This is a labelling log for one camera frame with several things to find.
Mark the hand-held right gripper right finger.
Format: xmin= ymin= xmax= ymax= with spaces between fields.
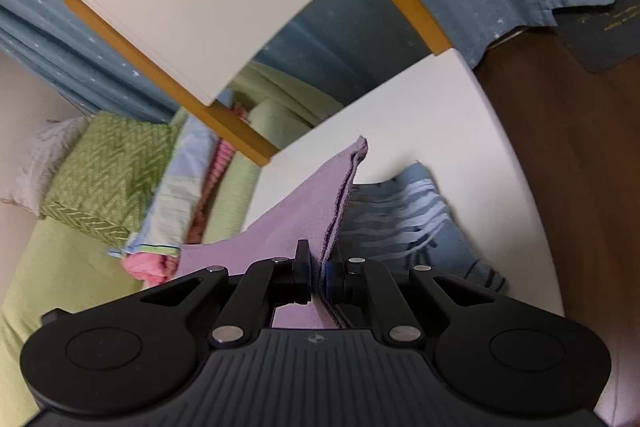
xmin=324 ymin=257 xmax=506 ymax=349

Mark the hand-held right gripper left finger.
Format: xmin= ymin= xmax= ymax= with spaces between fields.
xmin=140 ymin=239 xmax=315 ymax=349

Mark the purple garment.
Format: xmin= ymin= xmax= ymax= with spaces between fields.
xmin=177 ymin=135 xmax=371 ymax=330

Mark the white wooden chair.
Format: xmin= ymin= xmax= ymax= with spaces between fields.
xmin=62 ymin=0 xmax=566 ymax=323

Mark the blue striped folded garment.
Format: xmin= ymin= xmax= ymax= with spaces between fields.
xmin=337 ymin=162 xmax=511 ymax=295

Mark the light floral quilt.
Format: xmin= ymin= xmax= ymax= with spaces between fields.
xmin=107 ymin=89 xmax=236 ymax=258

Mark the pink blanket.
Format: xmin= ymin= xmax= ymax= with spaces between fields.
xmin=122 ymin=104 xmax=251 ymax=285

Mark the green zigzag cushion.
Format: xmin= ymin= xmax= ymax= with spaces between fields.
xmin=40 ymin=111 xmax=181 ymax=248

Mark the green covered sofa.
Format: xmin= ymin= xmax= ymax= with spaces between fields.
xmin=0 ymin=62 xmax=346 ymax=427

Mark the white lace pillow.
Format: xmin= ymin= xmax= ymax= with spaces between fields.
xmin=0 ymin=117 xmax=93 ymax=220

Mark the dark floor mat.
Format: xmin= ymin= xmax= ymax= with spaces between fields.
xmin=552 ymin=0 xmax=640 ymax=75

